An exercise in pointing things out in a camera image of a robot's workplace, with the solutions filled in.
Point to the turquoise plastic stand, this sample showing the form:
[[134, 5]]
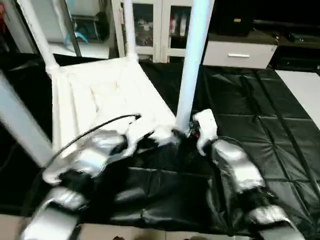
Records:
[[81, 37]]

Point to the black table mat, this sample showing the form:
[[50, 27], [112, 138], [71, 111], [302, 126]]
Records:
[[260, 125]]

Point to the black case with yellow label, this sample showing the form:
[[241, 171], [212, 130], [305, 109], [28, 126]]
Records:
[[235, 17]]

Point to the white plastic table top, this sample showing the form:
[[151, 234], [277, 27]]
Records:
[[100, 90]]

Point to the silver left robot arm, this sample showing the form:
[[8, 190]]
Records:
[[85, 157]]

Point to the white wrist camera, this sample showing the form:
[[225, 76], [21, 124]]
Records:
[[137, 132], [205, 125]]

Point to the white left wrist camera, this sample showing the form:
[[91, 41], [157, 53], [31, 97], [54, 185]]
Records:
[[137, 132]]

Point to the white glass door cabinet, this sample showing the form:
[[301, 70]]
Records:
[[150, 27]]

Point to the white drawer unit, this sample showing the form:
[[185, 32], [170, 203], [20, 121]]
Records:
[[240, 54]]

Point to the white plastic table leg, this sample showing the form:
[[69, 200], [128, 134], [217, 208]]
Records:
[[129, 30], [20, 125], [40, 40], [192, 60]]

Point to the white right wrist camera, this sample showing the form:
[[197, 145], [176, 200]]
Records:
[[205, 125]]

